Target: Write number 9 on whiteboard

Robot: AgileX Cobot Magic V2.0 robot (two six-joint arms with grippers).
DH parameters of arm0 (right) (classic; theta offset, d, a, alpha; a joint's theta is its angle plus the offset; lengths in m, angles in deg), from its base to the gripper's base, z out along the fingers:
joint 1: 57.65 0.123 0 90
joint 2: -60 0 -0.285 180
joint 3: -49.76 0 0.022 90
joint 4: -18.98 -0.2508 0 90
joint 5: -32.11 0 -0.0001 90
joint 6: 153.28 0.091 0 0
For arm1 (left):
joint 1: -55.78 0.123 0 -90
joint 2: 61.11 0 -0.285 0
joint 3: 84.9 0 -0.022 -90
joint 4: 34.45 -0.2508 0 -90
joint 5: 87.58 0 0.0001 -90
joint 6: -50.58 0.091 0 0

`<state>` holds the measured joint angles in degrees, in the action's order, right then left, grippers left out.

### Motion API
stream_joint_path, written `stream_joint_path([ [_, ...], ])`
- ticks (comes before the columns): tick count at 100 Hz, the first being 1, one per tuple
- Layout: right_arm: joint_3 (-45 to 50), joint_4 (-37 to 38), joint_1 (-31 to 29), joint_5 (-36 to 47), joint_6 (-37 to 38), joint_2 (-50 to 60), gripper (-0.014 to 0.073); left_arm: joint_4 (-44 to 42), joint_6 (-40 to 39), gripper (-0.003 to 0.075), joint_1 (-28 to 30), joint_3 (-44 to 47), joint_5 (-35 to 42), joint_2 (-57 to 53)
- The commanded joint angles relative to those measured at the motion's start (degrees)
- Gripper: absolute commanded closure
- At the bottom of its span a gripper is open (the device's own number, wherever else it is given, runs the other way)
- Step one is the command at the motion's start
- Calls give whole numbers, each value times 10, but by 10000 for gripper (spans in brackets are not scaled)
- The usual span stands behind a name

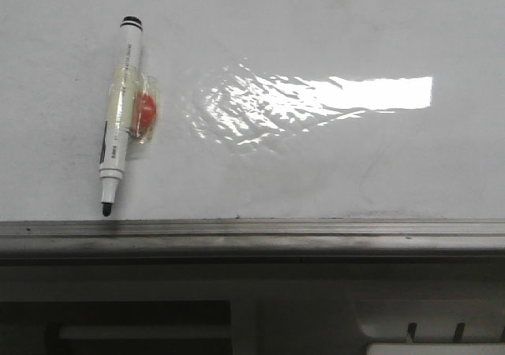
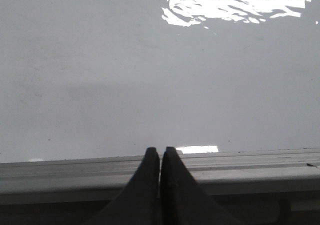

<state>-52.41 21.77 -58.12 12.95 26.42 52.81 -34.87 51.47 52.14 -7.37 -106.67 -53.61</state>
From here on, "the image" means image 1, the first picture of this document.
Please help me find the red round magnet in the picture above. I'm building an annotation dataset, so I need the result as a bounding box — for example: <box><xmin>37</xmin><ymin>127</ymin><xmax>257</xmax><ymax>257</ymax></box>
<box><xmin>133</xmin><ymin>92</ymin><xmax>157</xmax><ymax>134</ymax></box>

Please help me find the grey aluminium whiteboard frame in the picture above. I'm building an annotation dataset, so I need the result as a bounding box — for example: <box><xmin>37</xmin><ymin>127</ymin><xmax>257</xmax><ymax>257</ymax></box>
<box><xmin>1</xmin><ymin>218</ymin><xmax>504</xmax><ymax>263</ymax></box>

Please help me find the white plastic tray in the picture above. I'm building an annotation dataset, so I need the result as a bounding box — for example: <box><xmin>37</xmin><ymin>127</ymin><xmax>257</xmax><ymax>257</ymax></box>
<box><xmin>366</xmin><ymin>343</ymin><xmax>504</xmax><ymax>355</ymax></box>

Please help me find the clear adhesive tape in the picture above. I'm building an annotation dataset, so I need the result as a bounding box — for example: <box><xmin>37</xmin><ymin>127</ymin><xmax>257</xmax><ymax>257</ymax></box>
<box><xmin>107</xmin><ymin>66</ymin><xmax>159</xmax><ymax>144</ymax></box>

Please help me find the white whiteboard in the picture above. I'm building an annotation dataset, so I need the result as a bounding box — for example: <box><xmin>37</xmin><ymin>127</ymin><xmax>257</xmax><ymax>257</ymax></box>
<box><xmin>1</xmin><ymin>0</ymin><xmax>504</xmax><ymax>221</ymax></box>

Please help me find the white whiteboard marker black tip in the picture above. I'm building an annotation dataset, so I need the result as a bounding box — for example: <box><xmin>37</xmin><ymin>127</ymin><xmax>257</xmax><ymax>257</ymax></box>
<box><xmin>99</xmin><ymin>16</ymin><xmax>143</xmax><ymax>217</ymax></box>

